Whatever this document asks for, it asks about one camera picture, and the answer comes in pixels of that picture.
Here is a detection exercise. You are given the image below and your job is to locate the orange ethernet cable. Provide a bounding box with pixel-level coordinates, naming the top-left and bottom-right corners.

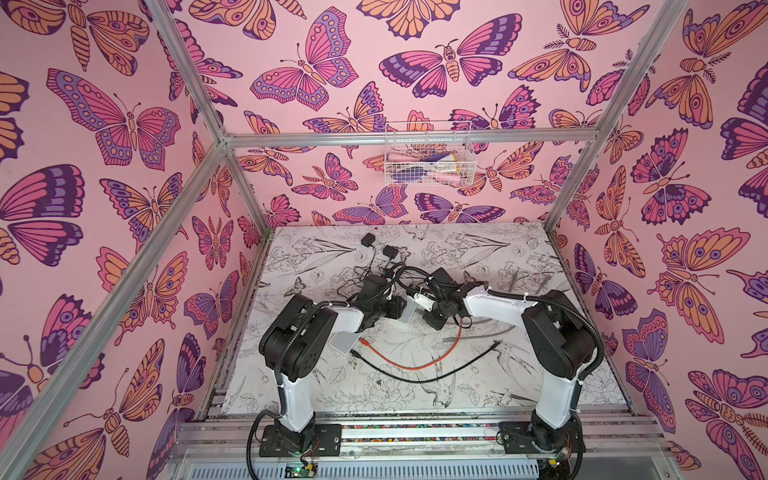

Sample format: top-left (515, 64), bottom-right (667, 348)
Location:
top-left (358, 320), bottom-right (464, 371)

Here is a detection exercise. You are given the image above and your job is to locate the black ethernet cable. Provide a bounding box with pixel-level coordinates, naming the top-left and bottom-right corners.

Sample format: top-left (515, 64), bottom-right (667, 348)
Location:
top-left (350, 340), bottom-right (503, 385)

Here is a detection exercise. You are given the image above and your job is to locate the white network switch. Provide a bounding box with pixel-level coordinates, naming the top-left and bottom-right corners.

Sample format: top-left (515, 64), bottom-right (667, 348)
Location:
top-left (398, 300), bottom-right (420, 325)
top-left (329, 332), bottom-right (360, 355)

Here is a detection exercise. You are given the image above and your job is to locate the grey ethernet cable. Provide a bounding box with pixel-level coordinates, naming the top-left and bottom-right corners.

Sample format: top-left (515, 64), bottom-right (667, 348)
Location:
top-left (442, 323), bottom-right (517, 342)

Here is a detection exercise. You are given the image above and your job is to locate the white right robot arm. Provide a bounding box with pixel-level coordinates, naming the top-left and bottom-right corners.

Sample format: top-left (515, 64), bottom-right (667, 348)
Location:
top-left (407, 275), bottom-right (606, 455)

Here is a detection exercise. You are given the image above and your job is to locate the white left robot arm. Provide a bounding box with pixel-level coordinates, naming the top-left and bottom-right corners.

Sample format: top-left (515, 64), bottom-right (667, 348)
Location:
top-left (249, 279), bottom-right (408, 455)

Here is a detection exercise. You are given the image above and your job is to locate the black power adapter right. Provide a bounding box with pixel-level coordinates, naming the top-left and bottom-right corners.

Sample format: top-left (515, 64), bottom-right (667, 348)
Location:
top-left (382, 245), bottom-right (399, 259)

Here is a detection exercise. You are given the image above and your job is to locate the black power adapter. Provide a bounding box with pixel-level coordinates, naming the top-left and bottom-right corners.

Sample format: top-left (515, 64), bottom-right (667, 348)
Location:
top-left (361, 233), bottom-right (376, 248)
top-left (382, 245), bottom-right (399, 259)

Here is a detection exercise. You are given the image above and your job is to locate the black power adapter left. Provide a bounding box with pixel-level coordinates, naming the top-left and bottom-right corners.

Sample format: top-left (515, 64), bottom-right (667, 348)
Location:
top-left (361, 233), bottom-right (376, 248)

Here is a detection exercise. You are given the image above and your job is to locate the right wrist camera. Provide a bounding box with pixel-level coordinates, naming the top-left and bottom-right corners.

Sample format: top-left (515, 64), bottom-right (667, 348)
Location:
top-left (407, 291), bottom-right (436, 311)

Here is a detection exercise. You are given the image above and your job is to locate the white wire basket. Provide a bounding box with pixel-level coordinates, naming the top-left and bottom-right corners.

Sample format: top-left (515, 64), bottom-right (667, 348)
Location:
top-left (382, 120), bottom-right (477, 189)

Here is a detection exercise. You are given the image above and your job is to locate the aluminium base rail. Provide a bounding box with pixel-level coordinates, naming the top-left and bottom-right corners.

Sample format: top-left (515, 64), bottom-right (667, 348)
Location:
top-left (162, 405), bottom-right (682, 479)

